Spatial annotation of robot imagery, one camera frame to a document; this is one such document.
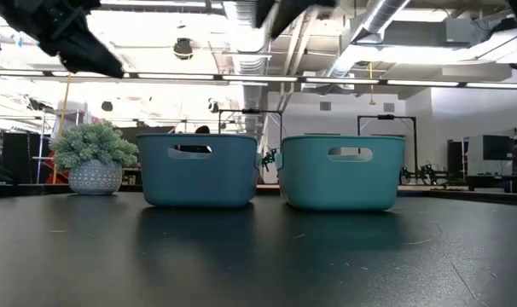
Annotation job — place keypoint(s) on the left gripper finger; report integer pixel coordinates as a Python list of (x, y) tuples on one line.
[(100, 59), (64, 51)]

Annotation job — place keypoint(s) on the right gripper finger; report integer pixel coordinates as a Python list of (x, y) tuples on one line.
[(266, 10), (297, 10)]

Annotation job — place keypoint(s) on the blue plastic bin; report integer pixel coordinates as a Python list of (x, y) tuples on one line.
[(199, 179)]

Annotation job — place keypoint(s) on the teal plastic bin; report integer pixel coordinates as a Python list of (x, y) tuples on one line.
[(341, 183)]

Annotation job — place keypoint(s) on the black background robot arm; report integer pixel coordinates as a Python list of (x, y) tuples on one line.
[(427, 172), (269, 158)]

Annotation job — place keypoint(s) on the white ceiling light strip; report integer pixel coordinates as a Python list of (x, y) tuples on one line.
[(420, 82), (258, 78), (175, 76), (341, 80), (495, 85)]

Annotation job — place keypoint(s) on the dark background screen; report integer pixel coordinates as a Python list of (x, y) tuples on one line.
[(152, 130)]

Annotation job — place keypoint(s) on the green plant in grey pot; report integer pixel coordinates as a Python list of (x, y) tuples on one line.
[(94, 166)]

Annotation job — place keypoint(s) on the yellow hanging pendant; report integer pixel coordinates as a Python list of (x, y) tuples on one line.
[(372, 100)]

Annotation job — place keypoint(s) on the black background cabinets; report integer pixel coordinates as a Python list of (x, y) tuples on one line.
[(11, 158)]

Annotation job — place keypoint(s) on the person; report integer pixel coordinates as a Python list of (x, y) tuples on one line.
[(202, 129)]

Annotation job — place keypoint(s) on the wooden table edge board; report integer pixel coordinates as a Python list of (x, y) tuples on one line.
[(269, 187)]

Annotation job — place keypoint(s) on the black tall cabinet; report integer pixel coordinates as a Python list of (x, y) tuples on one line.
[(454, 155)]

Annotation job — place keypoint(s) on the black monitor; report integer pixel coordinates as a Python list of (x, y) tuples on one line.
[(497, 148)]

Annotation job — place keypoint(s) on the round silver air duct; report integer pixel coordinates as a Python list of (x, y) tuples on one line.
[(369, 25), (248, 47)]

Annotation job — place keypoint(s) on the grey wall vent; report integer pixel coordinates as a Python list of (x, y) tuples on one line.
[(325, 106), (389, 107)]

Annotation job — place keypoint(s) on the black gantry frame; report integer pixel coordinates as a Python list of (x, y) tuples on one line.
[(250, 111), (386, 116)]

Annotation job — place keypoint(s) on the grey rectangular air duct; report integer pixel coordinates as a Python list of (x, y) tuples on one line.
[(412, 32)]

